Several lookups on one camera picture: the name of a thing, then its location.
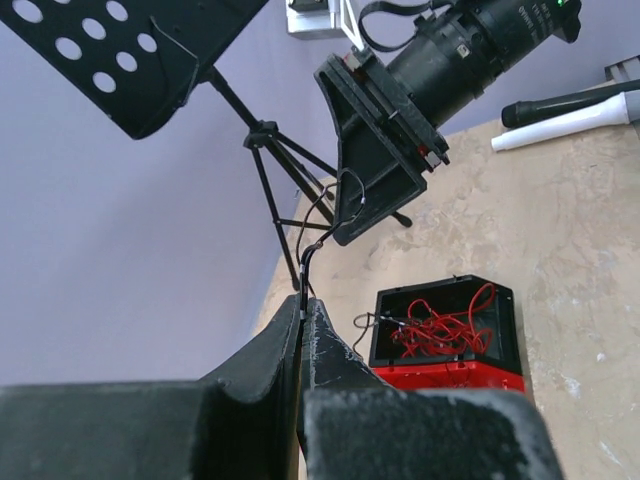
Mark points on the red plastic bin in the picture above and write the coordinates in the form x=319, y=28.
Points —
x=466, y=375

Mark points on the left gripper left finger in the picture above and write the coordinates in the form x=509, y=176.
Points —
x=237, y=422

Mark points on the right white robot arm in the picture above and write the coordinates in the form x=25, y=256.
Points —
x=459, y=48

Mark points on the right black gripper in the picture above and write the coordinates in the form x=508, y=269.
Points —
x=380, y=131

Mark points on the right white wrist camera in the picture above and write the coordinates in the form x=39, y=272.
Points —
x=324, y=19

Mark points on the black plastic bin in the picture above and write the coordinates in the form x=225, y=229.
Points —
x=465, y=318

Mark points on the aluminium frame rail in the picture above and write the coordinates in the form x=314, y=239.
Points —
x=624, y=71

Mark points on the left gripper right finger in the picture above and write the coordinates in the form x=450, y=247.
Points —
x=357, y=426

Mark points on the white cylinder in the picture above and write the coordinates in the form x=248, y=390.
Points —
x=620, y=109

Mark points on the black cylinder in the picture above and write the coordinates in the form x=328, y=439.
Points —
x=525, y=113

